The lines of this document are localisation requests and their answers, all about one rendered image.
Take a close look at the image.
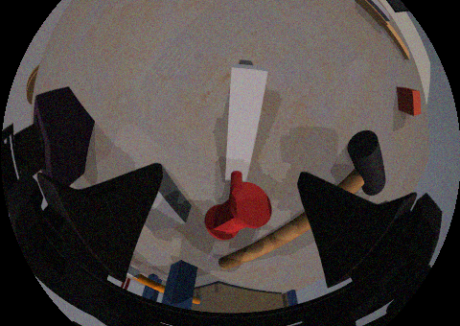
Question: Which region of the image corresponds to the wooden-handled black mallet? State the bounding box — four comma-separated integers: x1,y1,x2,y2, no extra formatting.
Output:
218,130,386,269

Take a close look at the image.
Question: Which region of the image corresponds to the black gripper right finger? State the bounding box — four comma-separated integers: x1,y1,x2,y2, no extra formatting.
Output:
296,172,417,288

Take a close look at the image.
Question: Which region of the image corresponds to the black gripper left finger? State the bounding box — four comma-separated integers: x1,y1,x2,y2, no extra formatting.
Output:
37,162,162,283

